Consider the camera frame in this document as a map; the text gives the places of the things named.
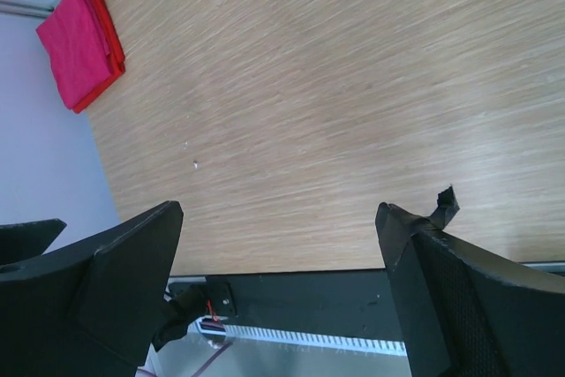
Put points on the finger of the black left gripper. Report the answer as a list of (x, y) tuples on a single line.
[(22, 241)]

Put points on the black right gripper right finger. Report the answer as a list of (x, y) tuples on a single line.
[(464, 311)]

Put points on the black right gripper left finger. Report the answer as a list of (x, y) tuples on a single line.
[(90, 308)]

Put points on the folded magenta t shirt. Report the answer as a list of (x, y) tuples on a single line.
[(77, 53)]

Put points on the folded red t shirt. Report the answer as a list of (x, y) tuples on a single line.
[(115, 55)]

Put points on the aluminium frame rail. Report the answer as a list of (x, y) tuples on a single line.
[(22, 9)]

